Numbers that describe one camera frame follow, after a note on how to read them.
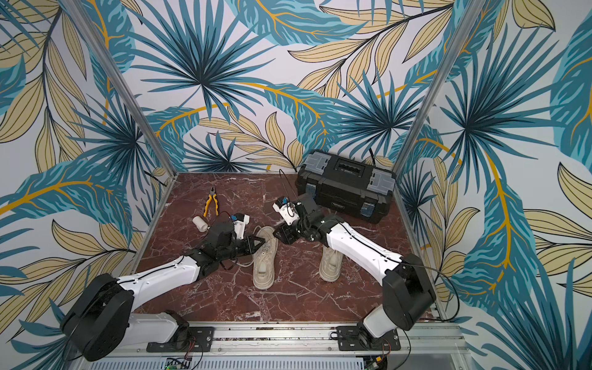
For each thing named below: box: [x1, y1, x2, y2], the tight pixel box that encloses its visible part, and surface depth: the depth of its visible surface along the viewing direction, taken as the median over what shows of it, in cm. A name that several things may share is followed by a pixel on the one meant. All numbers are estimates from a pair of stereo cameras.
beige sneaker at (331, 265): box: [319, 244, 344, 283], surface depth 86 cm
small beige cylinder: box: [192, 215, 209, 233], surface depth 98 cm
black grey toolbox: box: [295, 149, 397, 225], surface depth 97 cm
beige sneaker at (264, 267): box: [252, 226, 280, 290], surface depth 85 cm
